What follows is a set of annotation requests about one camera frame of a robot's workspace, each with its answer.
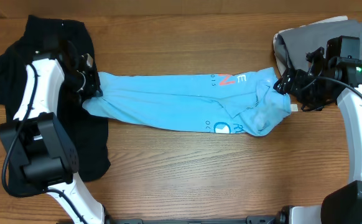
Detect light blue t-shirt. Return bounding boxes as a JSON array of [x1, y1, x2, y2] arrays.
[[83, 67, 292, 136]]

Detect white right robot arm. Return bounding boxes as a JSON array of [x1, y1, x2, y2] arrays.
[[274, 44, 362, 223]]

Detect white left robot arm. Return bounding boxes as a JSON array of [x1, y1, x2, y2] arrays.
[[0, 39, 111, 223]]

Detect black shirt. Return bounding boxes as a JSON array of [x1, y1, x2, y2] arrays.
[[0, 16, 110, 182]]

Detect grey folded shorts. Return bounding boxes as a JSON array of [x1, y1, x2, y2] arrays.
[[273, 16, 362, 73]]

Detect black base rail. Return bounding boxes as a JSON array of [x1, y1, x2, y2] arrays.
[[104, 212, 289, 224]]

